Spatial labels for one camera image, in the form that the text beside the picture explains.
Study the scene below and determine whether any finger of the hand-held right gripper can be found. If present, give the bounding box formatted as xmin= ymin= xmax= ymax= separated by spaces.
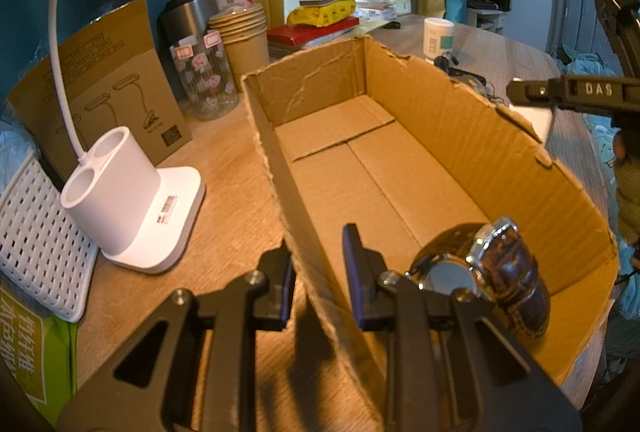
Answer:
xmin=590 ymin=0 xmax=640 ymax=77

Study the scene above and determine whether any red book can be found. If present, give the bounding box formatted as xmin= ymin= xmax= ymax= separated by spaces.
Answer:
xmin=266 ymin=16 xmax=361 ymax=48

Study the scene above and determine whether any person's right hand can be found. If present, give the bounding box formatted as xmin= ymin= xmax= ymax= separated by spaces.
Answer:
xmin=612 ymin=129 xmax=633 ymax=163

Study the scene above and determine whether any white tissue pack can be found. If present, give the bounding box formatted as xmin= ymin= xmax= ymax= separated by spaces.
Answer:
xmin=367 ymin=0 xmax=412 ymax=20

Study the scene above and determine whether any white medicine bottle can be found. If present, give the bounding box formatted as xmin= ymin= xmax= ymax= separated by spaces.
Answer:
xmin=423 ymin=17 xmax=456 ymax=62

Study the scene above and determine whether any yellow patterned pouch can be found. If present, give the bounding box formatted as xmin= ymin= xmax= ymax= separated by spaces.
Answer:
xmin=286 ymin=0 xmax=357 ymax=28

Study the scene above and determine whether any stack of brown paper cups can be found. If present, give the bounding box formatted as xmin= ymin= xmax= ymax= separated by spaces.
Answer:
xmin=208 ymin=2 xmax=271 ymax=85

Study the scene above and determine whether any black key bundle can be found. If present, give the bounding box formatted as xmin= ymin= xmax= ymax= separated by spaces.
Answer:
xmin=434 ymin=52 xmax=488 ymax=85

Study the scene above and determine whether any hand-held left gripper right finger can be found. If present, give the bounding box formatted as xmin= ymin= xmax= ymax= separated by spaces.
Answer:
xmin=341 ymin=223 xmax=583 ymax=432

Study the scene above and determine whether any printed glass cup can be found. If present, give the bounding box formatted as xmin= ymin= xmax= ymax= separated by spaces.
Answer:
xmin=169 ymin=28 xmax=240 ymax=121

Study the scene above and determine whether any white paper sheet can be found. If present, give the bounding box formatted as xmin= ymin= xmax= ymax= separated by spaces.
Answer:
xmin=515 ymin=104 xmax=557 ymax=153

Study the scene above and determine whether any cardboard box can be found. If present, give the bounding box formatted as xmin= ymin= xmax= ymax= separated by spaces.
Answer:
xmin=241 ymin=35 xmax=621 ymax=432

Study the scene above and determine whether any beige paper sheet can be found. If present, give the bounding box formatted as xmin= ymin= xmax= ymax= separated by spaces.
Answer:
xmin=345 ymin=19 xmax=396 ymax=37

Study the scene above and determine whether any brown cardboard lamp packaging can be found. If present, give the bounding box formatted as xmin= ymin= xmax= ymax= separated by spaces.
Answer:
xmin=6 ymin=0 xmax=194 ymax=183

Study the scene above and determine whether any steel thermos flask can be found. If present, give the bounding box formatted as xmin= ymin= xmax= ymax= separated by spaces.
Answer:
xmin=158 ymin=0 xmax=221 ymax=113

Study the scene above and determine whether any grey padded headboard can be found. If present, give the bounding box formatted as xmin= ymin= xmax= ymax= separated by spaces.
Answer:
xmin=544 ymin=0 xmax=621 ymax=72

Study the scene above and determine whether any white plastic basket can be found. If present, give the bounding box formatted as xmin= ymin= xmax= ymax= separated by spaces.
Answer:
xmin=0 ymin=151 xmax=99 ymax=323

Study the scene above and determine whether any white computer desk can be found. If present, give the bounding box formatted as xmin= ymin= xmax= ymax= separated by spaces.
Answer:
xmin=467 ymin=6 xmax=511 ymax=35

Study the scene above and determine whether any white desk lamp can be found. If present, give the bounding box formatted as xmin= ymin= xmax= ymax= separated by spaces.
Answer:
xmin=50 ymin=0 xmax=207 ymax=275

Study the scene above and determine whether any green tissue pack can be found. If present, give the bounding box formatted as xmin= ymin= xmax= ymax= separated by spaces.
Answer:
xmin=0 ymin=282 xmax=78 ymax=428

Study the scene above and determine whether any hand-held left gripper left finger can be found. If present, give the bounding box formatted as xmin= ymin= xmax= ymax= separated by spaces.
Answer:
xmin=57 ymin=239 xmax=296 ymax=432

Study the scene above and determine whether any brown leather wristwatch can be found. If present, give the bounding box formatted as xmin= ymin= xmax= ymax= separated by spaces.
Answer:
xmin=404 ymin=216 xmax=551 ymax=339

